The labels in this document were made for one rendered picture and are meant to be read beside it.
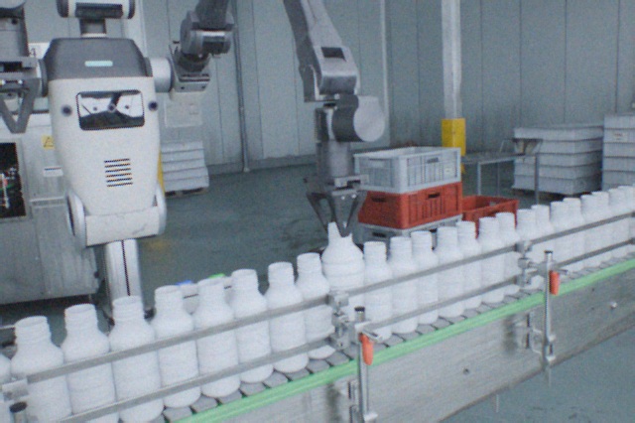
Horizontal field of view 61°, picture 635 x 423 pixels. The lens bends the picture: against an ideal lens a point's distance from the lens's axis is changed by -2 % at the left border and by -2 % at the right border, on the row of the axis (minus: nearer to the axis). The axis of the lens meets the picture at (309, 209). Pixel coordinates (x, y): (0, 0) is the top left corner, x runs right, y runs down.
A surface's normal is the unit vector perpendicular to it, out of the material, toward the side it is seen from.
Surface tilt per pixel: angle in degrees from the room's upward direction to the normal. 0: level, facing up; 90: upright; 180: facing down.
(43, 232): 90
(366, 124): 89
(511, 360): 90
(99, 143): 90
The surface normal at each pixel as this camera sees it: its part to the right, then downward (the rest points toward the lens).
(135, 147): 0.53, 0.12
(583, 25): -0.84, 0.15
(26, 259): 0.24, 0.16
